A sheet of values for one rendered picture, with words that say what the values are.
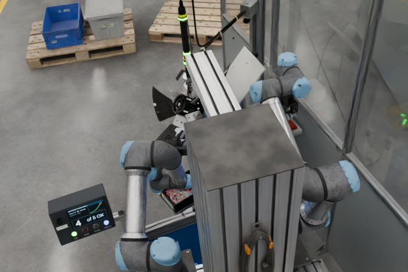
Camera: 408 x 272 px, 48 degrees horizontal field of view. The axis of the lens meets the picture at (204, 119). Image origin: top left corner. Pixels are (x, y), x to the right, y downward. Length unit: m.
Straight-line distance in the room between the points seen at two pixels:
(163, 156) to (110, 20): 3.39
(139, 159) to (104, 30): 3.43
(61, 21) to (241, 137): 4.82
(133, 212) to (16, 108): 3.17
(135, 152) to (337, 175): 0.84
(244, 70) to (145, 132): 1.78
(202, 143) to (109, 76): 3.86
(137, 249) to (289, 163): 0.97
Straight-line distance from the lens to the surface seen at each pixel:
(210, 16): 5.54
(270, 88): 1.70
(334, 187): 1.62
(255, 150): 1.16
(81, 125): 4.47
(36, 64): 5.39
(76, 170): 4.07
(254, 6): 2.71
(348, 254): 3.09
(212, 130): 1.22
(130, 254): 1.94
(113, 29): 5.25
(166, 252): 1.90
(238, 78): 2.67
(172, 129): 2.61
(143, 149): 1.95
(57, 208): 2.18
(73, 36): 5.29
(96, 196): 2.16
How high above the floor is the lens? 2.87
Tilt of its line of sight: 42 degrees down
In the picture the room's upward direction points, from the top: 5 degrees counter-clockwise
